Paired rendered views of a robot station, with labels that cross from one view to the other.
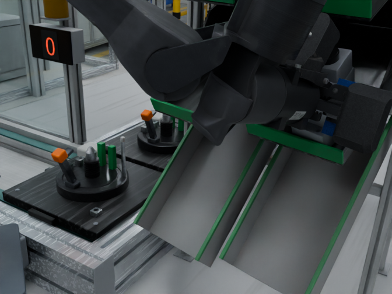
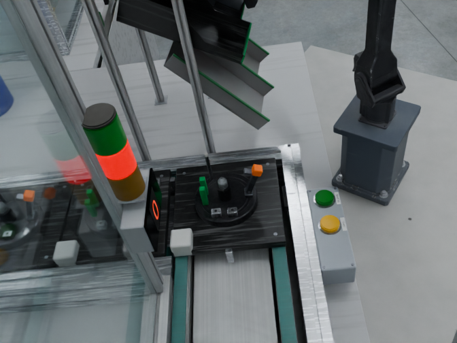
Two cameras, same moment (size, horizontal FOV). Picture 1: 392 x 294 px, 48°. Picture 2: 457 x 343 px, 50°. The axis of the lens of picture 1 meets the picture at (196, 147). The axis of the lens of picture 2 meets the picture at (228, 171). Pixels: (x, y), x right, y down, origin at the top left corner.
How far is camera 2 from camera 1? 1.40 m
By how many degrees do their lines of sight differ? 87
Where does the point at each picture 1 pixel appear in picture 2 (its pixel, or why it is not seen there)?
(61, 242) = (292, 174)
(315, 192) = not seen: hidden behind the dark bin
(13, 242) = (345, 115)
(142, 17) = not seen: outside the picture
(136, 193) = (217, 171)
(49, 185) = (252, 222)
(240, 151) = (207, 68)
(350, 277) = (179, 105)
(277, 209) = not seen: hidden behind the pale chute
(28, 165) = (210, 321)
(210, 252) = (262, 88)
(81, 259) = (296, 152)
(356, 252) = (153, 110)
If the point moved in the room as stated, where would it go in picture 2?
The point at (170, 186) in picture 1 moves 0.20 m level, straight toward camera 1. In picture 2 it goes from (237, 109) to (300, 72)
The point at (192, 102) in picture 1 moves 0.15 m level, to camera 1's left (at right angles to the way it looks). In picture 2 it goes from (229, 45) to (268, 77)
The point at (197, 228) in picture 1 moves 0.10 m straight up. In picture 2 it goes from (250, 99) to (245, 67)
